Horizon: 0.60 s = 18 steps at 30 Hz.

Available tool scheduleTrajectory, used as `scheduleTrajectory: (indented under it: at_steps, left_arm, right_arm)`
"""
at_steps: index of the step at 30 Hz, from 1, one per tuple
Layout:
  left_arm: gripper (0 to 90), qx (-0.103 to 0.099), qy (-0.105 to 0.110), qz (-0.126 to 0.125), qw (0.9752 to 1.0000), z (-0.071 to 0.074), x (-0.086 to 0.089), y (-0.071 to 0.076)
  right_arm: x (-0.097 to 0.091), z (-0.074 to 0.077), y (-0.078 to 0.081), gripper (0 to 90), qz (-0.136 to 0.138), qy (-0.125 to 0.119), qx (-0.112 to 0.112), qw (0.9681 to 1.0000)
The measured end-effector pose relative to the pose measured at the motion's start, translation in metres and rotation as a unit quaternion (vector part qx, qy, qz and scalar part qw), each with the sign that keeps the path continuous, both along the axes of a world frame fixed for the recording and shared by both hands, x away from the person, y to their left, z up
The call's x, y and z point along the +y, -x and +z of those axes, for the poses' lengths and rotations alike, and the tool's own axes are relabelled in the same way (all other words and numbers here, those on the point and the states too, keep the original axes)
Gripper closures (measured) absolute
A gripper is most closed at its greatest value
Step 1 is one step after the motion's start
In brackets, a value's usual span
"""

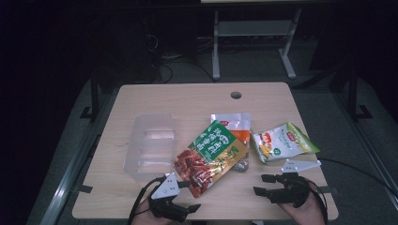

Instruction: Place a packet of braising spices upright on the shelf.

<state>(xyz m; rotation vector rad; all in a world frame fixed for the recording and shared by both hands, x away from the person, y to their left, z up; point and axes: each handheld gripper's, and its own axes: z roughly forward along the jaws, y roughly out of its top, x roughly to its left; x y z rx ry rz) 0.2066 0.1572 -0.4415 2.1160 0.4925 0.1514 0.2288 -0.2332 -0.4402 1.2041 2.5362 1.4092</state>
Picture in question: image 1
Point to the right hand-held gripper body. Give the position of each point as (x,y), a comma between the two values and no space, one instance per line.
(291,190)

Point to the black tape strip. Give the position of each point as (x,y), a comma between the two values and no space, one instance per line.
(324,189)
(85,188)

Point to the green and red snack bag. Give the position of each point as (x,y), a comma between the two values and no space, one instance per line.
(209,153)

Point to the clear plastic container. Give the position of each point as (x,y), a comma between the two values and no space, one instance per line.
(150,146)

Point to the person's right hand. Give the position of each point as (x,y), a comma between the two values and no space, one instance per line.
(308,215)

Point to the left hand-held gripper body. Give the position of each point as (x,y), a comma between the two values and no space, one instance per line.
(168,187)

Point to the clear bag with orange label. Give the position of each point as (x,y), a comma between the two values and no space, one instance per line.
(239,125)

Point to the white metal frame stand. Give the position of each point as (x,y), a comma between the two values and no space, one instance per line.
(253,27)

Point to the white and green snack bag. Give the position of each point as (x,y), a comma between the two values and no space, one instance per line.
(281,143)

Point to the black metal stand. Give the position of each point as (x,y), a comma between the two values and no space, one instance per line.
(353,93)
(94,93)

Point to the person's left hand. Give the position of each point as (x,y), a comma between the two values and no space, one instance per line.
(144,215)

